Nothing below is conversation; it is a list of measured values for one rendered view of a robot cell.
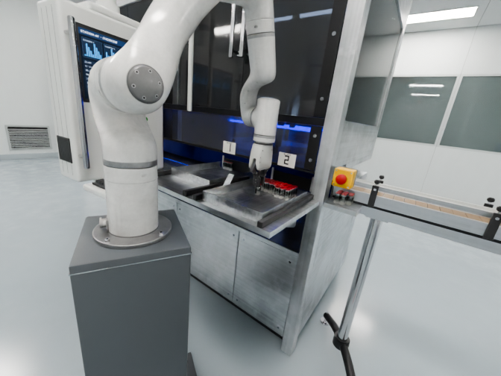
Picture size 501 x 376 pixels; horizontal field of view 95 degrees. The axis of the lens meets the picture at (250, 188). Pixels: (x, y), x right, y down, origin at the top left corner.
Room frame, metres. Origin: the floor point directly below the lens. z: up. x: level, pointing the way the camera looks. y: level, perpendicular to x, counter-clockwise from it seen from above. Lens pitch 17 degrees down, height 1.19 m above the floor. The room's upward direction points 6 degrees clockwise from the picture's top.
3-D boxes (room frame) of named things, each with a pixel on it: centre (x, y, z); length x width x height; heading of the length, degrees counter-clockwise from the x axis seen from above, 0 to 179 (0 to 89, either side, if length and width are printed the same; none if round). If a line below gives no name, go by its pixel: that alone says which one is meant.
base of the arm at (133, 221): (0.55, 0.30, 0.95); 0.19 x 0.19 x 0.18
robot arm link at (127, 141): (0.58, 0.32, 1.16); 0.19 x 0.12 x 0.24; 47
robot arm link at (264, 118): (0.91, -0.03, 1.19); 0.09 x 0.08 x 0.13; 47
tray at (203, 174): (1.13, 0.19, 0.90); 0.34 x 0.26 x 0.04; 146
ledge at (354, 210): (0.93, -0.40, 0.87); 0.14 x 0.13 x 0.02; 146
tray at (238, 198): (0.85, -0.03, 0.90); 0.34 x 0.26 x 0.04; 146
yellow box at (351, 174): (0.90, -0.37, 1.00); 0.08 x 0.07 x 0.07; 146
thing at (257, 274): (1.90, 0.26, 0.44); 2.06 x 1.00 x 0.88; 56
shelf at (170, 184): (0.98, 0.08, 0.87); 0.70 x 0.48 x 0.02; 56
